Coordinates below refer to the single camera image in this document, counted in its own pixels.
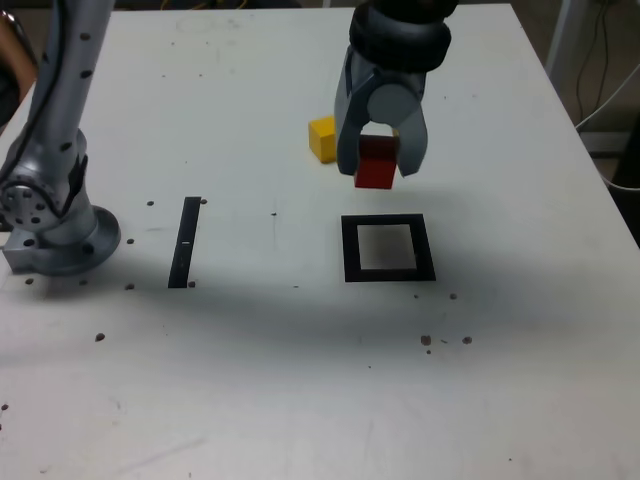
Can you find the white metal post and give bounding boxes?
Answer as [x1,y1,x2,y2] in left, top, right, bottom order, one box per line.
[543,0,574,77]

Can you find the person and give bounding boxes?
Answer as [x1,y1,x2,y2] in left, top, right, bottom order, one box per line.
[0,9,40,137]

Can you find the red cube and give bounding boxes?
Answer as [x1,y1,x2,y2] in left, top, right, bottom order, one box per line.
[353,133,401,191]

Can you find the yellow cable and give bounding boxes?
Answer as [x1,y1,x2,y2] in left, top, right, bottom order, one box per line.
[159,0,251,12]

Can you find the black cable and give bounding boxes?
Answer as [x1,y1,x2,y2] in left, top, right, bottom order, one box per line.
[575,0,612,119]

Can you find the black tape strip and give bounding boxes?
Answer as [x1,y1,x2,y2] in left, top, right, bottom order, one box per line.
[167,196,203,290]

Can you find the white cable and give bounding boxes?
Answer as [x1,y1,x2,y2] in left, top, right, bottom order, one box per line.
[602,174,640,193]
[574,64,640,132]

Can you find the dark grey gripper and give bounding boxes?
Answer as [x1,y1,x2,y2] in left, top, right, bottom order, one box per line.
[333,47,430,179]

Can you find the black tape square outline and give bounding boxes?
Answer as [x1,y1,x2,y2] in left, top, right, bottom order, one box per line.
[340,213,437,284]

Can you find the yellow cube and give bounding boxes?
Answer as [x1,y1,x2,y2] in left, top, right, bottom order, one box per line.
[307,115,342,165]

